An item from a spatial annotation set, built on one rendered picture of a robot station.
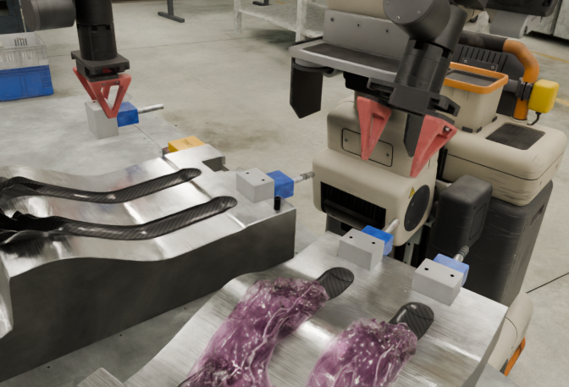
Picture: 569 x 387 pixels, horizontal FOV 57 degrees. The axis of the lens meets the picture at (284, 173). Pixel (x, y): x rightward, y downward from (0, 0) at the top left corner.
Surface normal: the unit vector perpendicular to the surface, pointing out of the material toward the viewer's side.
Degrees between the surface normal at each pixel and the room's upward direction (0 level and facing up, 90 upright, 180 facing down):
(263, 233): 90
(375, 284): 0
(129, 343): 0
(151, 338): 0
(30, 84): 91
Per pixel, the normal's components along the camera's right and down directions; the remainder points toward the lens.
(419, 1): -0.57, -0.10
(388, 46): -0.65, 0.33
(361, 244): 0.04, -0.88
